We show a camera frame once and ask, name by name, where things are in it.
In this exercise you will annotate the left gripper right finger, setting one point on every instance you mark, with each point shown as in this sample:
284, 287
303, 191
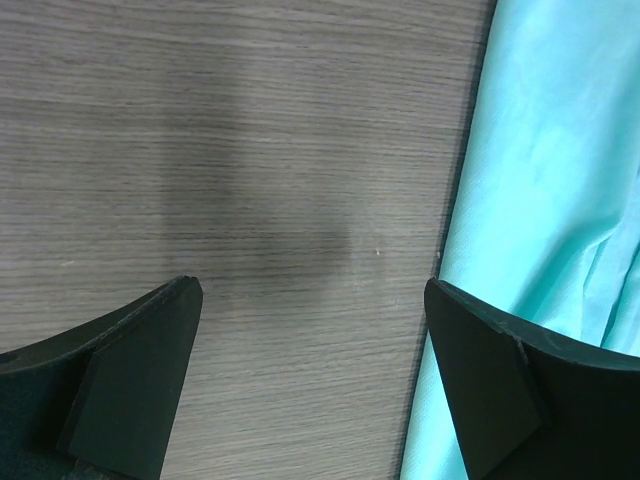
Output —
527, 402

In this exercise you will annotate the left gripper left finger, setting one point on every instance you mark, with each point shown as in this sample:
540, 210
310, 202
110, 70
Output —
99, 401

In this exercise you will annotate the teal t shirt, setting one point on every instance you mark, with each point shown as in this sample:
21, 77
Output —
545, 224

